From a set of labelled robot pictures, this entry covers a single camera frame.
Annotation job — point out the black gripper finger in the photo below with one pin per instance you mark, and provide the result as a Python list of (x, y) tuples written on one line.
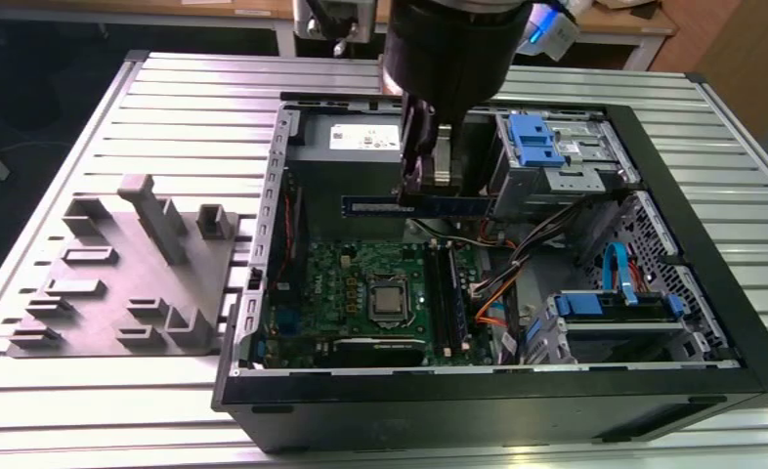
[(445, 156), (417, 156)]

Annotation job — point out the black RAM slot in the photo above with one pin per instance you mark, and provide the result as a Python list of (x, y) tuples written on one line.
[(430, 293)]

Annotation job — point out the grey Dell power supply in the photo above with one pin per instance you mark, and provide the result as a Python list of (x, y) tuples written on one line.
[(350, 185)]

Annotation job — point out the blue plastic drive latch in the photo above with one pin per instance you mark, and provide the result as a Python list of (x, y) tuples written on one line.
[(529, 141)]

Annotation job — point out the metal optical drive bay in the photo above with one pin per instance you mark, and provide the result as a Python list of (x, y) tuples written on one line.
[(578, 146)]

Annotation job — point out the green motherboard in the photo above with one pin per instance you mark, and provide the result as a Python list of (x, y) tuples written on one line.
[(330, 273)]

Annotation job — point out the silver CPU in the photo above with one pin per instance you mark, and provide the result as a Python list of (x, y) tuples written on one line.
[(389, 299)]

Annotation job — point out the blue disk carrier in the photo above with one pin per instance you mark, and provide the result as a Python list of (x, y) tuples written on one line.
[(585, 305)]

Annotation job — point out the black graphics card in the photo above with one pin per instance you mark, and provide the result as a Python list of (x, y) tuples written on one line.
[(382, 349)]

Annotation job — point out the metal disk bay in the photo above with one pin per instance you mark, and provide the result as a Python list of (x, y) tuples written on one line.
[(546, 342)]

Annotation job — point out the wooden cabinet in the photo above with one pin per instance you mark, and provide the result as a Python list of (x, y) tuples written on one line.
[(734, 58)]

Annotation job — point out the grey parts rack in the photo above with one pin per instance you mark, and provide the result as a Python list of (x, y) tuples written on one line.
[(134, 273)]

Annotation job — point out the black PC case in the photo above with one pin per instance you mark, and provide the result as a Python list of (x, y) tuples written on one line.
[(487, 405)]

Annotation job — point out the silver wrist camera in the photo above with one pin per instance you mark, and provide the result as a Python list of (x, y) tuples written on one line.
[(555, 34)]

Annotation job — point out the wooden desk white frame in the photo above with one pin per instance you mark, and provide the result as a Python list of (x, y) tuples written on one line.
[(161, 10), (630, 22)]

